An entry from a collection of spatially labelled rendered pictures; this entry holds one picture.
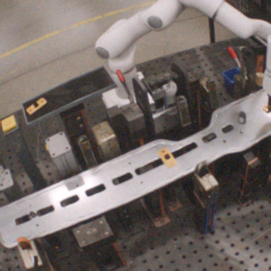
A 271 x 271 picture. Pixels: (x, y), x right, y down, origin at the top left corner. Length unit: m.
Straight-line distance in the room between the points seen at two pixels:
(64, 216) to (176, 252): 0.48
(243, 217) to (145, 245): 0.43
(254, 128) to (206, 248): 0.52
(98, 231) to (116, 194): 0.17
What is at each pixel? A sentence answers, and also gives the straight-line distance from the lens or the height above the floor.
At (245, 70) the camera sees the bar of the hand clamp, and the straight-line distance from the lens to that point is 1.57.
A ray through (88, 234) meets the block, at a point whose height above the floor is 1.03.
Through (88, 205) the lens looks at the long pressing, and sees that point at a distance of 1.33.
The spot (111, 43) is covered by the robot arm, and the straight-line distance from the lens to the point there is 1.61.
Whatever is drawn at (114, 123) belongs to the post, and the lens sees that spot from 1.44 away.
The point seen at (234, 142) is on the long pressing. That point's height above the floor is 1.00.
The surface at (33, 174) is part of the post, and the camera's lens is 1.67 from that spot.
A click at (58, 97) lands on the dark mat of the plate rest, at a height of 1.16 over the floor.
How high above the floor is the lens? 2.10
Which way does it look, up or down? 49 degrees down
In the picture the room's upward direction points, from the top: 12 degrees counter-clockwise
